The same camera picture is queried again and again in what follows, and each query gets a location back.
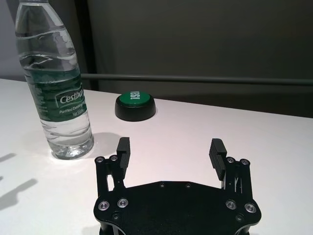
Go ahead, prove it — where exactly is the dark vertical frame post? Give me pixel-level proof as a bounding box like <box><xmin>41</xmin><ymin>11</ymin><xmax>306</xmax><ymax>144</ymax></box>
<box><xmin>72</xmin><ymin>0</ymin><xmax>99</xmax><ymax>92</ymax></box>

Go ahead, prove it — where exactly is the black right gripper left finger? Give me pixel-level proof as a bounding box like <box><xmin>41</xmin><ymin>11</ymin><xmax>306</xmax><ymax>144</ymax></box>
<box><xmin>95</xmin><ymin>137</ymin><xmax>132</xmax><ymax>196</ymax></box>

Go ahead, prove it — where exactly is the thin grey horizontal rail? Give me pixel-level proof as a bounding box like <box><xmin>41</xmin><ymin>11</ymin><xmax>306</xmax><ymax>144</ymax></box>
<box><xmin>80</xmin><ymin>73</ymin><xmax>313</xmax><ymax>86</ymax></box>

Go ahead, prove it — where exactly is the green push button black base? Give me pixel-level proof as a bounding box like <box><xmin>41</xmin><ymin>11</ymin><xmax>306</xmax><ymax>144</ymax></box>
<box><xmin>114</xmin><ymin>91</ymin><xmax>157</xmax><ymax>121</ymax></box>

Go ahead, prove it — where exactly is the clear water bottle green label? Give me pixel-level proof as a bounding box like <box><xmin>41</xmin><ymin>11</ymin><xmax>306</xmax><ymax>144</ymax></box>
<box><xmin>15</xmin><ymin>0</ymin><xmax>95</xmax><ymax>160</ymax></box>

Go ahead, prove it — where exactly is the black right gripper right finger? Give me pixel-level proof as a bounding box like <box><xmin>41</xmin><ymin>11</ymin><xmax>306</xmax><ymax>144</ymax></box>
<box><xmin>208</xmin><ymin>138</ymin><xmax>252</xmax><ymax>196</ymax></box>

